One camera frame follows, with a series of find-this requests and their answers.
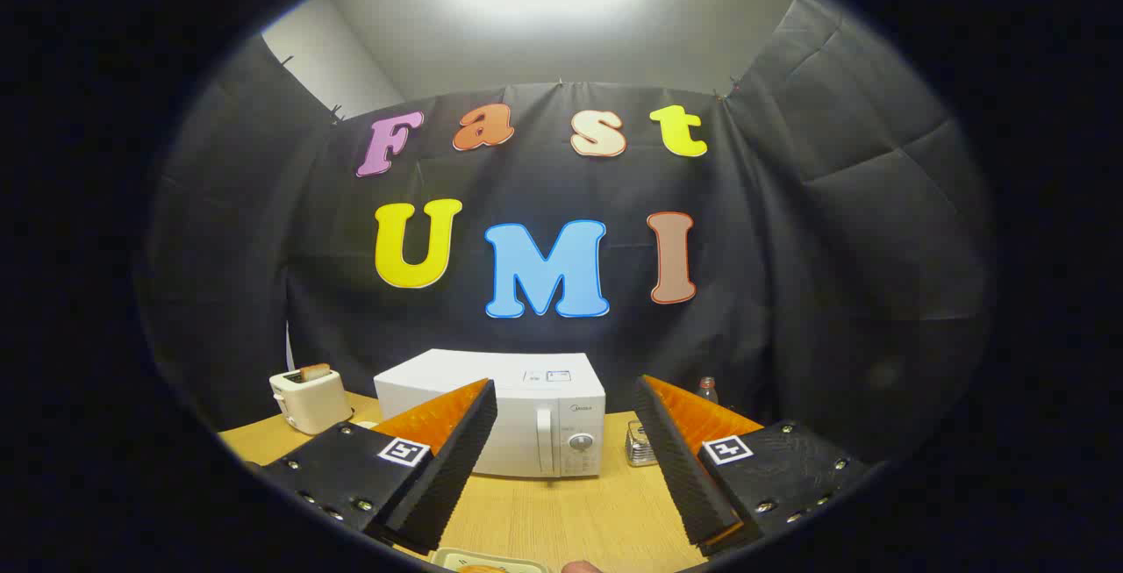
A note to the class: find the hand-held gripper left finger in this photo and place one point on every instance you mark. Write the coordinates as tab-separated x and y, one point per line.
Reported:
456	459

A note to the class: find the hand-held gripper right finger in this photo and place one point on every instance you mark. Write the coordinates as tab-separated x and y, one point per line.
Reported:
675	468

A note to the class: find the white microwave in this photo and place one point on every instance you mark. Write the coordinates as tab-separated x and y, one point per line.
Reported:
561	415

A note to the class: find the clear plastic bottle red label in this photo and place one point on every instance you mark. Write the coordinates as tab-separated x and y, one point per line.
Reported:
708	393

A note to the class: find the pale serving tray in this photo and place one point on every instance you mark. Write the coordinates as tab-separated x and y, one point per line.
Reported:
456	559

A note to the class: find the white toaster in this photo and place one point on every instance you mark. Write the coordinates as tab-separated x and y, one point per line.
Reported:
311	402

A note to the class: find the toast slice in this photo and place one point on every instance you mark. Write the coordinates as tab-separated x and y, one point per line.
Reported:
316	372

